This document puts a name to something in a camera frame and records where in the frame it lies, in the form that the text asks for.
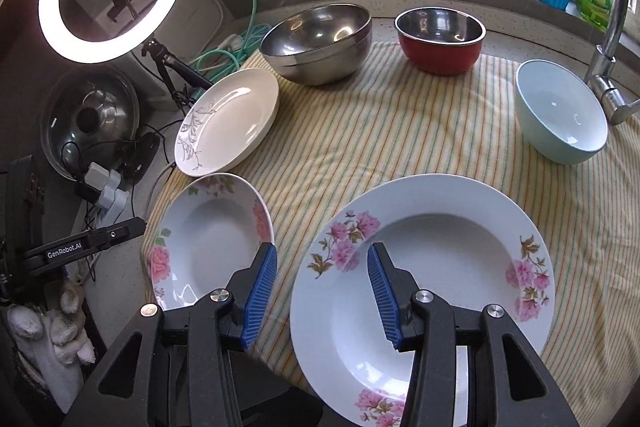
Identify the large steel bowl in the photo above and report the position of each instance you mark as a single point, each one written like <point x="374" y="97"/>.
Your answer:
<point x="315" y="57"/>

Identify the large floral plate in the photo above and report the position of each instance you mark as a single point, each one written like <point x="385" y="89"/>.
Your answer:
<point x="450" y="247"/>

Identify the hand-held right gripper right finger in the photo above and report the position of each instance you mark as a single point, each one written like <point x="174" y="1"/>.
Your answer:
<point x="385" y="302"/>

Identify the chrome faucet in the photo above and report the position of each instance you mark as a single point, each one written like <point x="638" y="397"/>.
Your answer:
<point x="600" y="62"/>

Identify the white plate with leaf print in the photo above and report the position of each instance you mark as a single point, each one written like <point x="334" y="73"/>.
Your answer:
<point x="230" y="107"/>

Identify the glass pot lid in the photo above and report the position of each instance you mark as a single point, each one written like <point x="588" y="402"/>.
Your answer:
<point x="100" y="107"/>

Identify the black tripod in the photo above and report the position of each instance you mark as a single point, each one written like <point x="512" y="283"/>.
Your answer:
<point x="165" y="67"/>

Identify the striped cloth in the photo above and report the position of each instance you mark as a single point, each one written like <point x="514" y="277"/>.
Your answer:
<point x="400" y="132"/>

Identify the small floral plate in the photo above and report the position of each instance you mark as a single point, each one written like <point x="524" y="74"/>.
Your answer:
<point x="210" y="232"/>

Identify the black oval device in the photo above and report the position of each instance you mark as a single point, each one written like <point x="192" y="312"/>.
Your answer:
<point x="142" y="157"/>

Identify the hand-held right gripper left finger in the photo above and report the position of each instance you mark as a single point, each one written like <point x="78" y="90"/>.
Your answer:
<point x="260" y="292"/>

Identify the light blue bowl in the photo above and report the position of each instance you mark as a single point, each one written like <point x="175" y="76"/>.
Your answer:
<point x="550" y="107"/>

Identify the red bowl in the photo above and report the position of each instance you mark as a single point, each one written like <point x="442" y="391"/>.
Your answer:
<point x="440" y="57"/>

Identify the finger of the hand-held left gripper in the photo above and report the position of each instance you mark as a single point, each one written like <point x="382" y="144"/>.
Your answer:
<point x="100" y="239"/>

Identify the person's left hand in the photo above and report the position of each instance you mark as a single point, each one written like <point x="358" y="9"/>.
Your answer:
<point x="50" y="332"/>

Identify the white power adapter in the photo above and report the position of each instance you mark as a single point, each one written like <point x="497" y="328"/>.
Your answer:
<point x="107" y="192"/>

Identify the white power plug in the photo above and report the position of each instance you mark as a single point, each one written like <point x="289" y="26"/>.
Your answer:
<point x="232" y="42"/>

